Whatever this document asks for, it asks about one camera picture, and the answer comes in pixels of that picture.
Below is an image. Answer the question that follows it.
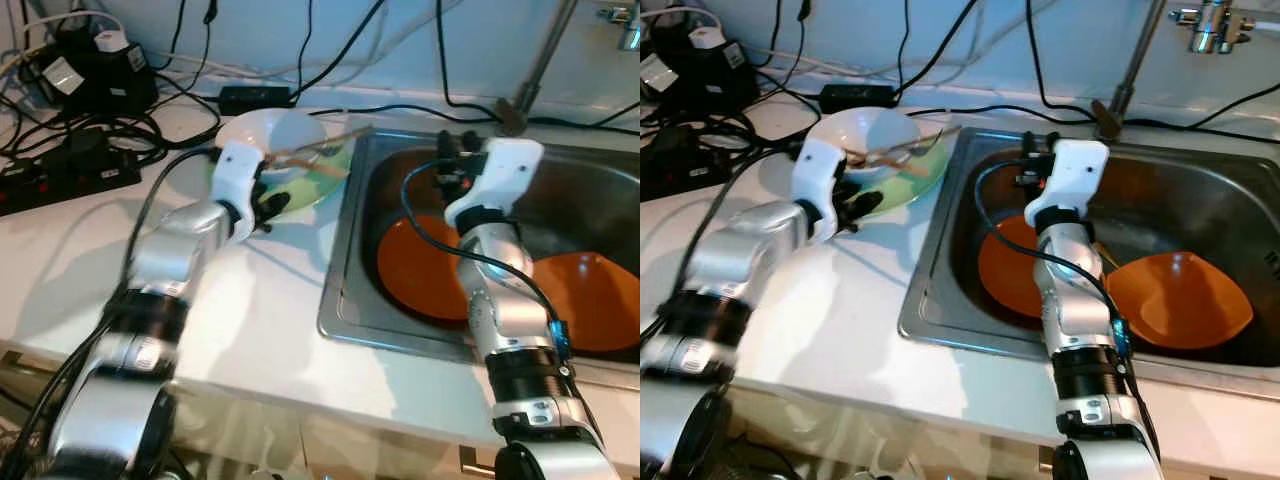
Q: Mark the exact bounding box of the orange plate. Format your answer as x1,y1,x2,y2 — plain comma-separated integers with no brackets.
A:
376,213,483,323
976,214,1056,321

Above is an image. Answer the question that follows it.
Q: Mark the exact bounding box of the green plate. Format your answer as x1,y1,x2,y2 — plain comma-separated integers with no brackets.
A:
800,140,951,208
208,140,358,213

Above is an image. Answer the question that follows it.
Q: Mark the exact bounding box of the wooden chopstick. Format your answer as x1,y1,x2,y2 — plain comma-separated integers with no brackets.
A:
268,126,377,161
860,152,933,177
852,125,963,161
272,150,351,179

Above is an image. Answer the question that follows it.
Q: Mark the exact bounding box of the metal water valve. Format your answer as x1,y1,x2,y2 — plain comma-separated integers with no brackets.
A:
598,3,641,53
1168,0,1256,56

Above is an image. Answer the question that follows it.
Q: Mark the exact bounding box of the metal faucet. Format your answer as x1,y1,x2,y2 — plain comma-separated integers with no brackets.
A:
494,0,581,138
1089,0,1171,141

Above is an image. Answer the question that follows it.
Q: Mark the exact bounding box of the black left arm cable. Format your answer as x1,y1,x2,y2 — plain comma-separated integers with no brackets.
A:
115,148,219,296
680,148,796,291

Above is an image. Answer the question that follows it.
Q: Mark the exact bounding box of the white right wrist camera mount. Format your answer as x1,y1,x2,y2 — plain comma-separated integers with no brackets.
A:
1025,138,1111,229
443,137,546,229

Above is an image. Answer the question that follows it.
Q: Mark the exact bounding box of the black power strip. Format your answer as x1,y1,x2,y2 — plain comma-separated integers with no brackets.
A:
640,148,743,203
0,148,143,217

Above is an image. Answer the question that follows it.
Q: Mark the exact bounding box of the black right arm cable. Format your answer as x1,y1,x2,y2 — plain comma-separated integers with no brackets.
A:
975,158,1133,361
400,158,573,361

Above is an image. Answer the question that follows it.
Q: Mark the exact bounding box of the kitchen base cabinet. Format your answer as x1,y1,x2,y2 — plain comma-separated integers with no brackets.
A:
0,345,641,480
700,375,1280,480

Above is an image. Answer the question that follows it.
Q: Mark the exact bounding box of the black hanging cable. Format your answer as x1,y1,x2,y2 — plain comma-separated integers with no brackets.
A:
1025,0,1098,116
434,0,506,116

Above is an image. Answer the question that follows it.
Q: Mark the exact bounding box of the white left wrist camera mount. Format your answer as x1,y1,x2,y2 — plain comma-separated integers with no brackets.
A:
792,135,853,246
213,140,269,241

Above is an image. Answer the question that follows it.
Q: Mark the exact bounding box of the white ceramic bowl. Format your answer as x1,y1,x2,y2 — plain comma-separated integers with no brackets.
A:
215,108,329,186
805,106,923,183

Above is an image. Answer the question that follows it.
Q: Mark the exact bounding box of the stainless steel sink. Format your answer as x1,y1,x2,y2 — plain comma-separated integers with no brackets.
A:
317,125,641,366
897,125,1280,403

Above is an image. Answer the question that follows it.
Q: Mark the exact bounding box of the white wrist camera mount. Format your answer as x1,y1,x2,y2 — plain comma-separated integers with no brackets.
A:
792,135,853,246
443,137,546,229
1025,138,1111,229
213,140,269,241

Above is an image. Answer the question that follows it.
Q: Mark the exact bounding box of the black power adapter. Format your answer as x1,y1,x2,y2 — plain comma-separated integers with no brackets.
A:
819,83,895,113
218,85,294,114

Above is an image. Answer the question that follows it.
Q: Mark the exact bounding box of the black adapter wall cable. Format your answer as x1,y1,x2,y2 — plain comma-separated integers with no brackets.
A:
290,0,389,99
892,0,979,99

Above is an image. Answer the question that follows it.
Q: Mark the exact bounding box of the black device with white labels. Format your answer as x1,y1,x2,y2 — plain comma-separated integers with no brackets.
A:
20,25,161,119
640,25,758,113

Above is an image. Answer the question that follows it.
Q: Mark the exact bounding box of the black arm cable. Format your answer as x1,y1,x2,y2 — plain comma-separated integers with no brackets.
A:
975,158,1133,361
680,148,796,291
115,148,219,296
400,158,573,361

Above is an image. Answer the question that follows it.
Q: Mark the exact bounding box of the orange bowl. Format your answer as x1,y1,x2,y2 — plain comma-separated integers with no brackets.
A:
530,252,641,354
1104,251,1255,351

